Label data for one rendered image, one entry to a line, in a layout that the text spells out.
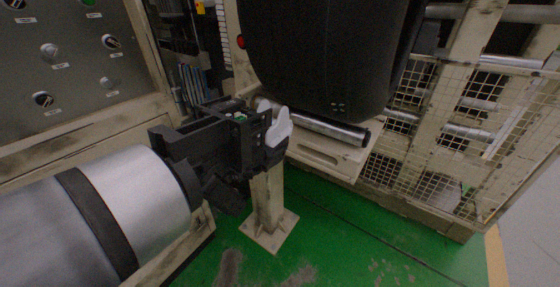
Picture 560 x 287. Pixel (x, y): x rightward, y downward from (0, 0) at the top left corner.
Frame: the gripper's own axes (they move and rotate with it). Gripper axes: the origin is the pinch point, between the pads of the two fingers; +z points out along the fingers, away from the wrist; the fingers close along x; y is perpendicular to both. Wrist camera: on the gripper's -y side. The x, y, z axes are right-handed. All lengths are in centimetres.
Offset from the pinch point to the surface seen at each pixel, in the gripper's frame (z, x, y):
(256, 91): 19.8, 23.5, -4.0
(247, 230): 31, 40, -96
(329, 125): 17.9, -1.7, -6.2
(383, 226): 79, -26, -91
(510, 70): 64, -39, 7
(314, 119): 18.0, 2.5, -6.0
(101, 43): -4, 57, 7
